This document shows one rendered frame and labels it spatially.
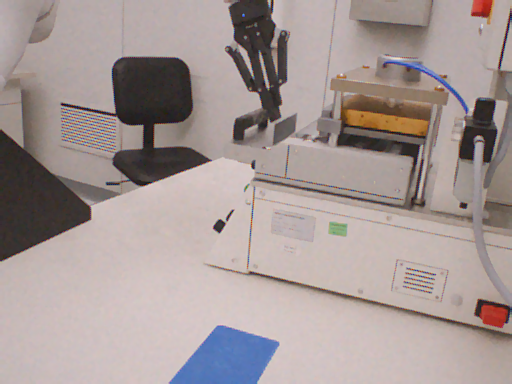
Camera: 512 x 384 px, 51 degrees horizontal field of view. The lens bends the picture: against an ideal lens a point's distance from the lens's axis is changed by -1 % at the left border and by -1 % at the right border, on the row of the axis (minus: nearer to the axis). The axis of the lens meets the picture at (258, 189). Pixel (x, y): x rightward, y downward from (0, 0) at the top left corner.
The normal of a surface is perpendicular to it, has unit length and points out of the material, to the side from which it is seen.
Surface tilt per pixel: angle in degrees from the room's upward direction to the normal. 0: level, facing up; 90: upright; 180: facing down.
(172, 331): 0
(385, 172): 90
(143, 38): 90
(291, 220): 90
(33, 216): 90
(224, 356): 0
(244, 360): 0
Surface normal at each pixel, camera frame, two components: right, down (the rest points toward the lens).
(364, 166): -0.33, 0.27
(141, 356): 0.08, -0.94
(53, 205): 0.92, 0.20
